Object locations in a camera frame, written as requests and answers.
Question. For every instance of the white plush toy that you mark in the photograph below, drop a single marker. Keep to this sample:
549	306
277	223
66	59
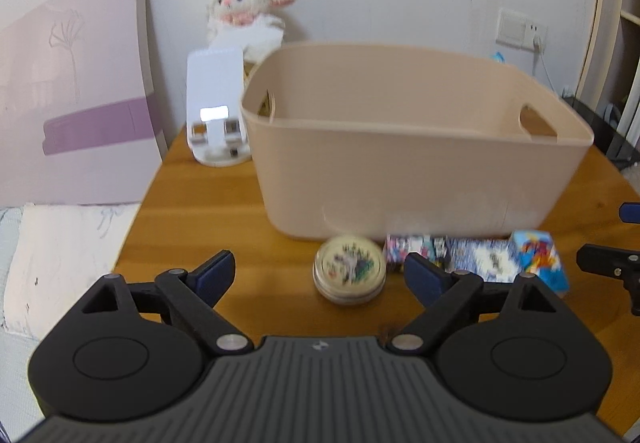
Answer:
245	8

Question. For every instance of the small dark box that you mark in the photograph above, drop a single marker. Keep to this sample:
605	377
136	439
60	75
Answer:
440	250

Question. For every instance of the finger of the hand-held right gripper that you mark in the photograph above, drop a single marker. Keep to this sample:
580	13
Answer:
631	213
607	260

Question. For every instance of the white wall socket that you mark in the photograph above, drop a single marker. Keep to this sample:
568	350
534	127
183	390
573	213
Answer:
520	29

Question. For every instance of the blue cartoon figure box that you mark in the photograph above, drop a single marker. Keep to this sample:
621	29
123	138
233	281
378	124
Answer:
542	260

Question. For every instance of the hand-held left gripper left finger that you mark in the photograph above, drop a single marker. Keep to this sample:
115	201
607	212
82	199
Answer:
216	273

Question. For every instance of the small colourful patterned box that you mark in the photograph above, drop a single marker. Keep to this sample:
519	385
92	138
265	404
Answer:
407	250

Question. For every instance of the cream shelf frame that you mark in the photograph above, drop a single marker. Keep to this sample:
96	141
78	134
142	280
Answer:
607	23

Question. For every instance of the black glossy furniture top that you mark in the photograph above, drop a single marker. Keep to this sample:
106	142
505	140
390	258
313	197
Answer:
605	133

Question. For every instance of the purple and white headboard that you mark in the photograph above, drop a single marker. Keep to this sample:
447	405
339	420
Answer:
75	98

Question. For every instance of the white phone stand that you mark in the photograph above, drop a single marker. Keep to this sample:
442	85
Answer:
212	93

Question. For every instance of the round decorated tin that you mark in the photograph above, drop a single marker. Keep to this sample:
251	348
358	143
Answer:
349	269

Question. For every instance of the blue and white flat box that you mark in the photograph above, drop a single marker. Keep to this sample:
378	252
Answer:
480	259

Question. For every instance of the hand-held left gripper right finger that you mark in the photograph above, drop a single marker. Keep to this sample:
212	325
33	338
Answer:
421	276

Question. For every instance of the beige plastic storage basket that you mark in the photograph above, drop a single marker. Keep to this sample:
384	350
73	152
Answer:
400	148

